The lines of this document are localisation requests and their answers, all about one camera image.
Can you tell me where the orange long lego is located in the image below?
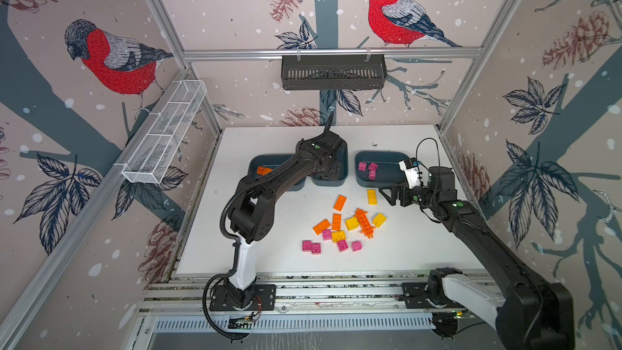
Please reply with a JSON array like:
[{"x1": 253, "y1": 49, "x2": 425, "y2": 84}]
[
  {"x1": 333, "y1": 194, "x2": 347, "y2": 212},
  {"x1": 331, "y1": 213, "x2": 342, "y2": 232},
  {"x1": 257, "y1": 166, "x2": 273, "y2": 176}
]

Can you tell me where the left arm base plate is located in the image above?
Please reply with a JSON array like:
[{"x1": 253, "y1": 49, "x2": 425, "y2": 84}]
[{"x1": 207, "y1": 284, "x2": 276, "y2": 312}]

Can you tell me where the yellow long lego brick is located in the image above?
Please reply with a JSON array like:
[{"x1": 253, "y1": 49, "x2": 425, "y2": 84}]
[{"x1": 367, "y1": 189, "x2": 377, "y2": 205}]

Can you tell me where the right teal bin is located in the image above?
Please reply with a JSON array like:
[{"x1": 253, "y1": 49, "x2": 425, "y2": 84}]
[{"x1": 354, "y1": 151, "x2": 409, "y2": 188}]

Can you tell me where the black hanging wall basket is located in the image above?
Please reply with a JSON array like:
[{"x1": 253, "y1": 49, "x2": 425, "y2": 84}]
[{"x1": 281, "y1": 54, "x2": 387, "y2": 91}]

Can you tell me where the white wire mesh shelf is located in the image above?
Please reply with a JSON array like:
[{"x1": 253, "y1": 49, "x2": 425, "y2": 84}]
[{"x1": 121, "y1": 79, "x2": 207, "y2": 184}]

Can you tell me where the orange long lego diagonal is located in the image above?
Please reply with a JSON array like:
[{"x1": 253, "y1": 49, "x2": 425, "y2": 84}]
[{"x1": 313, "y1": 219, "x2": 331, "y2": 235}]

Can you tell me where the yellow square lego right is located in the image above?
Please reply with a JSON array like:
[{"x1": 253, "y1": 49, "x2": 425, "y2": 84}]
[{"x1": 373, "y1": 213, "x2": 387, "y2": 228}]

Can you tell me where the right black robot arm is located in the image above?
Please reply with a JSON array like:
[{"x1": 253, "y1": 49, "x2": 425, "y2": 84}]
[{"x1": 380, "y1": 161, "x2": 575, "y2": 349}]

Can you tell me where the middle teal bin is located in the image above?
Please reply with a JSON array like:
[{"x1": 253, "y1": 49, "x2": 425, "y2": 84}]
[{"x1": 310, "y1": 140, "x2": 348, "y2": 187}]

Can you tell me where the pink lego bottom left pair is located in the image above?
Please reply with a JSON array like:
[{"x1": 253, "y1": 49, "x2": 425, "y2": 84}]
[{"x1": 311, "y1": 243, "x2": 322, "y2": 254}]

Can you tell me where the pink lego under diagonal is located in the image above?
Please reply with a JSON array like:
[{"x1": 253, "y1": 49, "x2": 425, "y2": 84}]
[{"x1": 322, "y1": 229, "x2": 332, "y2": 241}]

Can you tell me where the orange fence lego piece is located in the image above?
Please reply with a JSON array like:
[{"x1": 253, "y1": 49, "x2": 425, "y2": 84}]
[{"x1": 355, "y1": 208, "x2": 374, "y2": 239}]

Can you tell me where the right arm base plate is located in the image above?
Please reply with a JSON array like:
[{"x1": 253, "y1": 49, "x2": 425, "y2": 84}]
[{"x1": 401, "y1": 282, "x2": 464, "y2": 310}]

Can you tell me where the teal bin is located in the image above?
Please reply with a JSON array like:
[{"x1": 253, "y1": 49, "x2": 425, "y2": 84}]
[
  {"x1": 354, "y1": 151, "x2": 409, "y2": 188},
  {"x1": 310, "y1": 140, "x2": 348, "y2": 187},
  {"x1": 248, "y1": 153, "x2": 293, "y2": 178}
]

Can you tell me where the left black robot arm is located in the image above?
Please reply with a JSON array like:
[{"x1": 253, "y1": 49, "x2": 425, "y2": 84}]
[{"x1": 202, "y1": 113, "x2": 347, "y2": 343}]

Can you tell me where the yellow square lego centre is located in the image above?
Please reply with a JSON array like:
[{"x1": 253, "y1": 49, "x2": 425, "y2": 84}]
[{"x1": 345, "y1": 217, "x2": 359, "y2": 231}]

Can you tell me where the left teal bin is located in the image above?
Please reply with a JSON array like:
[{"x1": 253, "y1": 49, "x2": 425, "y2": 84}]
[{"x1": 248, "y1": 153, "x2": 293, "y2": 178}]

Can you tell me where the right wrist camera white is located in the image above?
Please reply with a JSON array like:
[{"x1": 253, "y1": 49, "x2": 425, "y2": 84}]
[{"x1": 398, "y1": 158, "x2": 423, "y2": 189}]

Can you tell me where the yellow lego bottom centre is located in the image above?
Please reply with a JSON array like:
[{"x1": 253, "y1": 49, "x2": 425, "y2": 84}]
[{"x1": 331, "y1": 231, "x2": 347, "y2": 243}]

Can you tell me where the yellow square lego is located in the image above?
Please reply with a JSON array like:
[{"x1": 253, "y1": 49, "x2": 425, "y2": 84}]
[
  {"x1": 373, "y1": 213, "x2": 387, "y2": 228},
  {"x1": 345, "y1": 217, "x2": 359, "y2": 231}
]

